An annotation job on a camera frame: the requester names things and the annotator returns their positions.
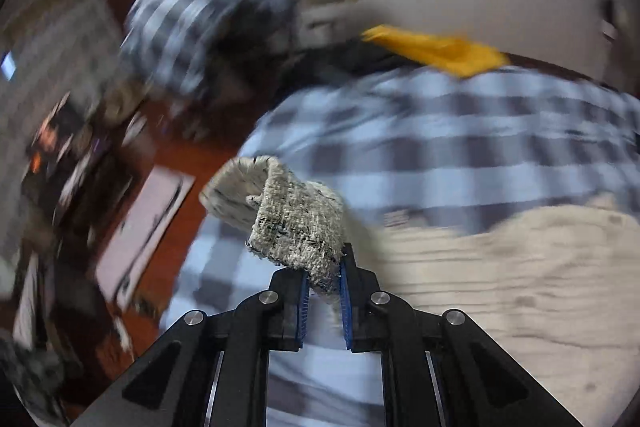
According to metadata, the cream plaid knit garment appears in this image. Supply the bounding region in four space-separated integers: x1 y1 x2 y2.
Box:
200 156 639 426

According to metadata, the yellow cloth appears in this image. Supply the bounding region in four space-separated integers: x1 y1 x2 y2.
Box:
361 25 510 79

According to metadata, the crumpled blue checkered quilt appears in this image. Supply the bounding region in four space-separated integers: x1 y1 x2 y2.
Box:
120 0 296 98

